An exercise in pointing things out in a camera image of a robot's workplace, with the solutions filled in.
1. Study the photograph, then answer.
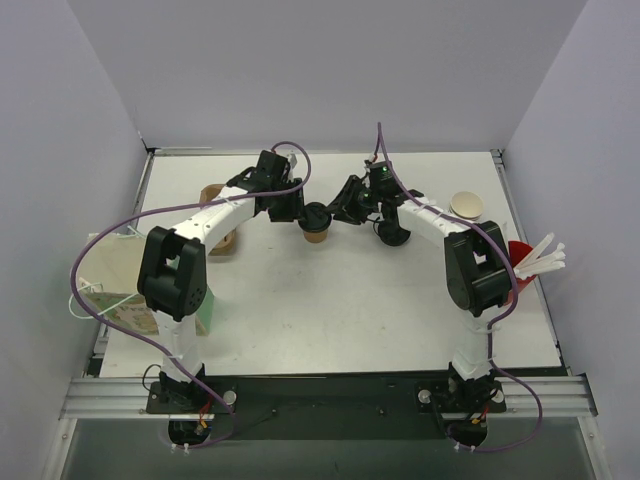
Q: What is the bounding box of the black plastic cup lid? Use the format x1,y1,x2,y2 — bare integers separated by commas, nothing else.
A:
298,202,332,233

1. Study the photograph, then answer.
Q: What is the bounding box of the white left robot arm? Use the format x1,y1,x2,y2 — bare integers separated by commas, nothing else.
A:
137,149,306,412

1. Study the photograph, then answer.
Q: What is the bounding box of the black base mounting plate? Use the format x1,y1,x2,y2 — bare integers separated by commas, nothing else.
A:
145,371,506,443

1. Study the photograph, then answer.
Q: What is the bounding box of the stack of brown paper cups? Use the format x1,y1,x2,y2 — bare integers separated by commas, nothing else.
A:
449,191,484,221

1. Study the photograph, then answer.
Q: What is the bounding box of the green paper takeout bag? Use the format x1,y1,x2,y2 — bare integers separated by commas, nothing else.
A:
68,227,217,337

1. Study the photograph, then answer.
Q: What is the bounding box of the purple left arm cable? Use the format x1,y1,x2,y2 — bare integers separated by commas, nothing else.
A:
69,140,314,449

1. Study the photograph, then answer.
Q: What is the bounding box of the brown pulp cup carrier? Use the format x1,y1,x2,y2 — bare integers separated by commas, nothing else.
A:
199,183,239,257

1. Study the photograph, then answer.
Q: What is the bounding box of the brown paper coffee cup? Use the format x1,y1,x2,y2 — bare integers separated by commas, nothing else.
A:
303,228,329,244

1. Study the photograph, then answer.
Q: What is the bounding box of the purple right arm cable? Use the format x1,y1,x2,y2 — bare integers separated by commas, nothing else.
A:
369,122,544,454

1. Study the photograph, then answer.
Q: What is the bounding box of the aluminium front rail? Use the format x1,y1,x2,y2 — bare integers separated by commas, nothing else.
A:
59,376,597,419

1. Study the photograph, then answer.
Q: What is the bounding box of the white wrapped straws bundle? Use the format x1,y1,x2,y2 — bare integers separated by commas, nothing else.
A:
514,233,566,280

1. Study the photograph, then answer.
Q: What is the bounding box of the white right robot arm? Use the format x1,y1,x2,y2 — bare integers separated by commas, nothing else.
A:
327,161,513,380

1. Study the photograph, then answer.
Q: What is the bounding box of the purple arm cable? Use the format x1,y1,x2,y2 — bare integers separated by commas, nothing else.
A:
69,140,314,449
369,122,544,454

